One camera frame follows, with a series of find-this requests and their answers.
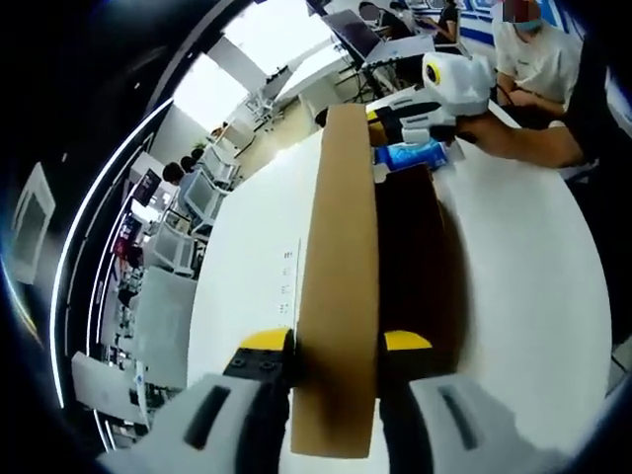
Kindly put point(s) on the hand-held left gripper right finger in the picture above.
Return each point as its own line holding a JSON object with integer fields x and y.
{"x": 444, "y": 429}

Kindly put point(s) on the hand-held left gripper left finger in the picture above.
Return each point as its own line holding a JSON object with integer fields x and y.
{"x": 212, "y": 424}

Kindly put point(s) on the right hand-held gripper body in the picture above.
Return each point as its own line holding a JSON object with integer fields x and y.
{"x": 464, "y": 81}

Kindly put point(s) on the blue tissue pack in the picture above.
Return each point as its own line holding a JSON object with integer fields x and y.
{"x": 410, "y": 155}

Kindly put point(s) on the brown cardboard shoe box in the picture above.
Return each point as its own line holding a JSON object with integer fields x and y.
{"x": 340, "y": 247}

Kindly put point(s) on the person's right hand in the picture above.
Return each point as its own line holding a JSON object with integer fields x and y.
{"x": 481, "y": 132}

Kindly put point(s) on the computer monitor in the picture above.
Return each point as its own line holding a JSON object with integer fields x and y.
{"x": 355, "y": 32}

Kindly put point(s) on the white desk partition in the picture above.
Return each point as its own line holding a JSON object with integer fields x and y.
{"x": 165, "y": 326}

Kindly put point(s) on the wall display screen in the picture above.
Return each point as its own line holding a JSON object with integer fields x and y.
{"x": 147, "y": 186}

